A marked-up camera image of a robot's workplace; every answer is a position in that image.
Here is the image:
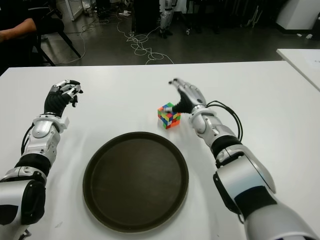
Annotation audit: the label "black chair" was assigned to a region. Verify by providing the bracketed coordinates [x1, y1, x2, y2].
[27, 0, 82, 66]

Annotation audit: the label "tangled white floor cable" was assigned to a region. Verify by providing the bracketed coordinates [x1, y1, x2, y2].
[116, 21, 176, 66]

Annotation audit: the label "silver humanoid robot legs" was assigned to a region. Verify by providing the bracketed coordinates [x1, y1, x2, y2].
[159, 0, 175, 39]

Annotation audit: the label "white glass-front cabinet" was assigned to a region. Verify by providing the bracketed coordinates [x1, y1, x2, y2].
[56, 0, 87, 22]

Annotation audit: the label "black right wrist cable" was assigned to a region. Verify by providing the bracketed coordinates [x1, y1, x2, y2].
[206, 100, 244, 146]

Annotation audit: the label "round dark brown plate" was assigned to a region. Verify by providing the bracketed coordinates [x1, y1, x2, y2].
[82, 131, 190, 233]

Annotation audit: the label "white slanted cabinet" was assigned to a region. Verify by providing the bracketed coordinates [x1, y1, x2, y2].
[275, 0, 320, 33]

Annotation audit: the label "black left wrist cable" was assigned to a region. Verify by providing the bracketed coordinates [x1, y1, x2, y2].
[21, 123, 35, 153]

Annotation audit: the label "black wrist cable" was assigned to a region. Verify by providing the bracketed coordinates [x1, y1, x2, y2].
[206, 100, 244, 146]
[21, 123, 35, 153]

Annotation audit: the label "seated person in black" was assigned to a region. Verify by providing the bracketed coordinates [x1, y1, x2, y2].
[0, 0, 41, 73]

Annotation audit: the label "black cabinet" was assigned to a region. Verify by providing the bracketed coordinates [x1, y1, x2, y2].
[133, 0, 162, 35]

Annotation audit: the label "multicoloured Rubik's cube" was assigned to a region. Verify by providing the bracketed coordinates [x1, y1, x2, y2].
[157, 101, 182, 130]

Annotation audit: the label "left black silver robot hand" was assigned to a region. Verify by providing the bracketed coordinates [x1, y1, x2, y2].
[44, 79, 85, 117]

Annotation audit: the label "white side table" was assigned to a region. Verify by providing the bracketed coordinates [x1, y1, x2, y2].
[276, 48, 320, 92]

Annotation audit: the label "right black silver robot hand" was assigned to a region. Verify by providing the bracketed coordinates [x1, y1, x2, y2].
[166, 78, 208, 115]

